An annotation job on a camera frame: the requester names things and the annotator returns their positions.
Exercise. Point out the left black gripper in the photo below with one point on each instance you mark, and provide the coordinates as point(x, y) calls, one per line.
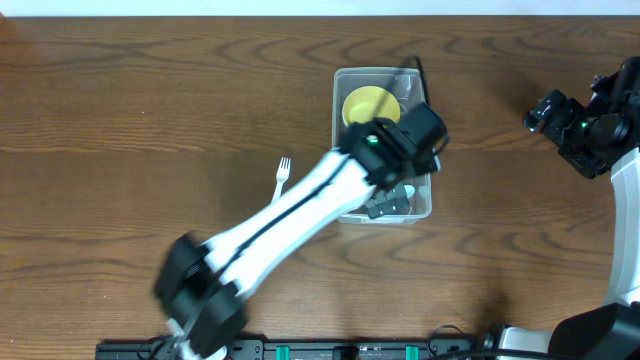
point(388, 201)

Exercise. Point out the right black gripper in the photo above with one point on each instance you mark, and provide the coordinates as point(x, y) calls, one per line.
point(542, 116)

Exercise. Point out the yellow plastic bowl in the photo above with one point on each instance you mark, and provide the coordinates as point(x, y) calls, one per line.
point(368, 102)

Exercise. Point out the white plastic fork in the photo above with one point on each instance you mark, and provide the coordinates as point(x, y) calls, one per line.
point(282, 175)

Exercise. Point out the clear plastic container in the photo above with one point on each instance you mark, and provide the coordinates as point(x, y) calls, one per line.
point(379, 145)

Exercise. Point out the mint green plastic spoon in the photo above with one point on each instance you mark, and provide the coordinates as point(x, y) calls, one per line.
point(409, 190)

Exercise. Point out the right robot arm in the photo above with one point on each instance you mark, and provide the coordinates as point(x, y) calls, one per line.
point(600, 138)

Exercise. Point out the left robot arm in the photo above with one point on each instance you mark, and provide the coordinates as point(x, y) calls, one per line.
point(203, 288)

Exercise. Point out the black mounting rail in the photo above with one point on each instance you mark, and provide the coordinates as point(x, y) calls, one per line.
point(256, 349)

